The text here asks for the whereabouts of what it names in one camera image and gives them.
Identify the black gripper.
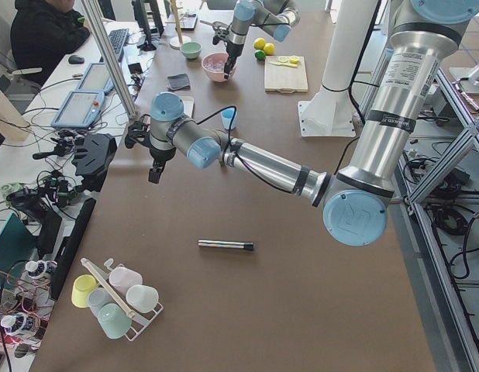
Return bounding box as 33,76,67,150
124,114,174,183
212,28,243,80

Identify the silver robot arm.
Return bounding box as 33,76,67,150
212,0,300,80
124,1,479,246

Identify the pink bowl of ice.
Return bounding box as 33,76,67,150
202,53,236,82

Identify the light blue plastic cup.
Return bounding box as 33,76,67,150
221,108,236,130

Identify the pink cup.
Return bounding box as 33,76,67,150
109,266,143,296

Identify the white cup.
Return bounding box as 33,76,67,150
126,284,159,313

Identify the yellow cup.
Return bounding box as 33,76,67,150
71,274,98,308

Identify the grey blue cup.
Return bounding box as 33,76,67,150
87,287,112,318

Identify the mint green cup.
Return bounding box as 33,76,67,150
98,303,132,339

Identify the green lime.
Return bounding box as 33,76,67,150
254,50,266,60

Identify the metal scoop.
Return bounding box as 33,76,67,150
200,19,228,32

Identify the whole yellow lemon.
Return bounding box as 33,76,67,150
263,43,276,56

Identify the green ceramic bowl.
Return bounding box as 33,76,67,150
180,41,202,60

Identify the wooden cutting board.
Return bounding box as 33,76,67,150
264,56,308,93

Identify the yellow plastic knife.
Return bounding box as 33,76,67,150
268,60,298,68

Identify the grey folded cloth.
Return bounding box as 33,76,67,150
167,73,191,91

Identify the wooden stand round base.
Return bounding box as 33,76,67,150
166,0,191,50

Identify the black angular device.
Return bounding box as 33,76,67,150
71,133,117,192

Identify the near blue teach pendant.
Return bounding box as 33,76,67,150
50,90,105,129

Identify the blue teach pendant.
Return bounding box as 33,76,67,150
50,90,105,129
78,63,114,94

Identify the far blue teach pendant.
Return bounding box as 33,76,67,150
78,63,114,94

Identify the steel muddler black tip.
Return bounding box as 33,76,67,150
198,239,254,252

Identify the black keyboard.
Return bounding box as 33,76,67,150
108,29,129,62

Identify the black computer mouse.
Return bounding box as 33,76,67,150
68,55,84,65

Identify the person in black jacket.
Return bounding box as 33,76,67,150
10,0,91,85

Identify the white wire cup rack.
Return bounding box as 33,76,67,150
81,258,164,341

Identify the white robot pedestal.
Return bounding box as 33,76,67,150
298,0,381,137

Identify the aluminium frame post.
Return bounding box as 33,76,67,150
81,0,136,119

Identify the aluminium frame rack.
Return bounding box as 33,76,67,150
395,70,479,371

